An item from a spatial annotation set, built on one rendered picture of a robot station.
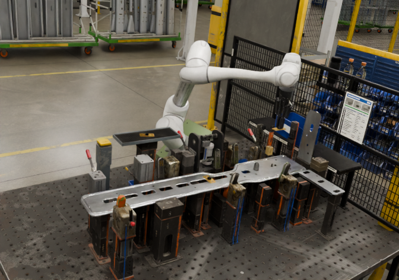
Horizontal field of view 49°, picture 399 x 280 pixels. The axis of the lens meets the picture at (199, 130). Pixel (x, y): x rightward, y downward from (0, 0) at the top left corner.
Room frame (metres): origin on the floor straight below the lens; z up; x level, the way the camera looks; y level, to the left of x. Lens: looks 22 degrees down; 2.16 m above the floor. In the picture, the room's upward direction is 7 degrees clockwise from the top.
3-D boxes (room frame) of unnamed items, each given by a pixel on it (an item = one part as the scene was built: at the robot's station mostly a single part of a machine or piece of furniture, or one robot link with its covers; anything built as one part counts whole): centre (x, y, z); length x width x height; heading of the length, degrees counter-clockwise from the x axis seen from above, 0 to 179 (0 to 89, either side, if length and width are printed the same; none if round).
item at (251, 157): (2.57, -0.37, 0.88); 0.07 x 0.06 x 0.35; 35
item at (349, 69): (2.89, -0.94, 1.53); 0.06 x 0.06 x 0.20
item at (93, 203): (2.15, -0.07, 1.00); 1.38 x 0.22 x 0.02; 125
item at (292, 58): (2.43, -0.46, 1.63); 0.13 x 0.11 x 0.16; 167
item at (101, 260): (1.81, 0.43, 0.84); 0.18 x 0.06 x 0.29; 35
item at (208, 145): (2.40, -0.05, 0.94); 0.18 x 0.13 x 0.49; 125
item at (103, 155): (2.17, 0.51, 0.92); 0.08 x 0.08 x 0.44; 35
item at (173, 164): (2.21, 0.14, 0.89); 0.13 x 0.11 x 0.38; 35
